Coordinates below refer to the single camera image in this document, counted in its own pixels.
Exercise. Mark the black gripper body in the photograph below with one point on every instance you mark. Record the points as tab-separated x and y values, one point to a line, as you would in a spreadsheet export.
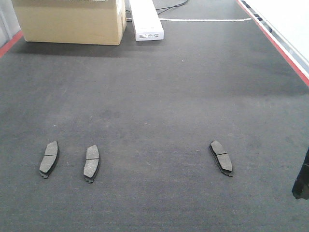
300	188

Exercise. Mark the brake pad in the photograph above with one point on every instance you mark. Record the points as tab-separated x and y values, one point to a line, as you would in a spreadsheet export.
222	158
49	159
92	163

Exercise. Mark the white long box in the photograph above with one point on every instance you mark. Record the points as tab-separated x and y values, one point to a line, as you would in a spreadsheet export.
145	20

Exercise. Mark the cardboard box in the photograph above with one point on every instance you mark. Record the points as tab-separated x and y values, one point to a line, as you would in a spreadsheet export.
100	22

